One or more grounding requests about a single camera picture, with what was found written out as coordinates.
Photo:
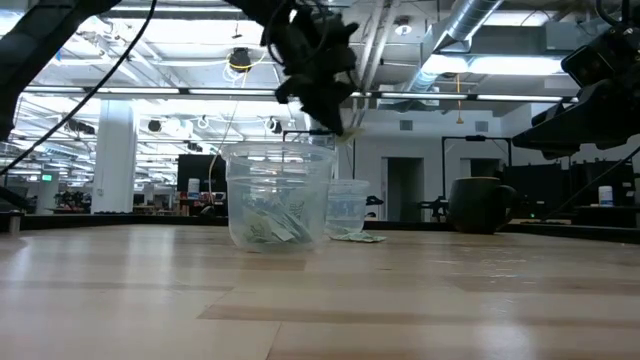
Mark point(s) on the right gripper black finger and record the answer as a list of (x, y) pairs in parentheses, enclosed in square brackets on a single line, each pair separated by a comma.
[(555, 140), (562, 112)]

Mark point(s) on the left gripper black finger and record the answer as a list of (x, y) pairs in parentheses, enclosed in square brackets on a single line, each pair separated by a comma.
[(327, 110)]

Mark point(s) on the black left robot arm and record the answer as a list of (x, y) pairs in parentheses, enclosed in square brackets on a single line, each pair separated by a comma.
[(30, 50)]

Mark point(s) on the black cabinet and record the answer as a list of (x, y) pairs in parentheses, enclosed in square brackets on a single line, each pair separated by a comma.
[(550, 180)]

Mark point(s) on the clear plastic cup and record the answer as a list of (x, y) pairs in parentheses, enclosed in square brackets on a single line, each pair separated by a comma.
[(350, 205), (277, 165)]

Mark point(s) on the white bottle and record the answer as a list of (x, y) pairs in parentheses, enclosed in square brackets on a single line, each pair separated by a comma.
[(605, 196), (193, 189)]

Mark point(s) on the bright ceiling light panel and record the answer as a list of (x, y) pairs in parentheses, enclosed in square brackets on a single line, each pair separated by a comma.
[(500, 65)]

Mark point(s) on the long ceiling light strip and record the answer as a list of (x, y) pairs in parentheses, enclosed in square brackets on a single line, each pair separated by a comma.
[(225, 91)]

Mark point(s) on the brown mug yellow inside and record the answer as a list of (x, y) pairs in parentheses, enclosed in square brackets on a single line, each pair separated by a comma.
[(475, 205)]

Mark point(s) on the black monitor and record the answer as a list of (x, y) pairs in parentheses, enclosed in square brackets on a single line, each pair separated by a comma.
[(210, 167)]

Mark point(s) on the white pillar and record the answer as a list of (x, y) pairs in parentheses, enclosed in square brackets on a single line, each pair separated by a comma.
[(115, 165)]

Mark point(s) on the green exit sign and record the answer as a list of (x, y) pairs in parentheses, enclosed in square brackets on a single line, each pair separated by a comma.
[(47, 177)]

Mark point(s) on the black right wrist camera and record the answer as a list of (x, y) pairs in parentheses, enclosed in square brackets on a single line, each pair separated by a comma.
[(592, 60)]

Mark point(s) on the tall black stand frame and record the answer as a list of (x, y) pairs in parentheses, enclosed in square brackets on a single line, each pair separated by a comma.
[(475, 138)]

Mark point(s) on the black ceiling camera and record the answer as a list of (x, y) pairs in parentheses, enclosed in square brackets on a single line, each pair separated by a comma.
[(240, 59)]

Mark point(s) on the silver ribbed duct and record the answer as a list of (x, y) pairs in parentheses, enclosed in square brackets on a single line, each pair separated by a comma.
[(465, 22)]

